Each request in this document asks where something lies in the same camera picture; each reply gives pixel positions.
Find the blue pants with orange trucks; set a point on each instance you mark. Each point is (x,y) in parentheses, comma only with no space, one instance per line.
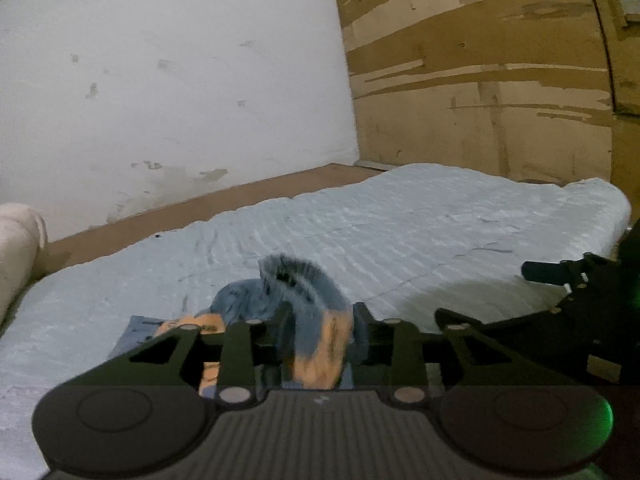
(315,310)

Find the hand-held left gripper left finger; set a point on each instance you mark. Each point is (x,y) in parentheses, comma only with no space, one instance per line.
(285,332)

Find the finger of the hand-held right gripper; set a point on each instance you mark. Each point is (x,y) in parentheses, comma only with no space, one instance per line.
(545,271)
(480,321)

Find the white rolled pillow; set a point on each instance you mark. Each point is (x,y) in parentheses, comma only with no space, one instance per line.
(17,250)

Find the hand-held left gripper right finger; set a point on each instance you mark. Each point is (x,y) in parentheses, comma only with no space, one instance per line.
(358,332)

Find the light blue blanket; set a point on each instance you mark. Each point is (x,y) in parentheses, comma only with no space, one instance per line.
(375,230)

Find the wooden wardrobe panel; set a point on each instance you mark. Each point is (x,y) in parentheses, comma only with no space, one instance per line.
(475,60)

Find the brown bed base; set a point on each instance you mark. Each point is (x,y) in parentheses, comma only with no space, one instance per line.
(215,205)

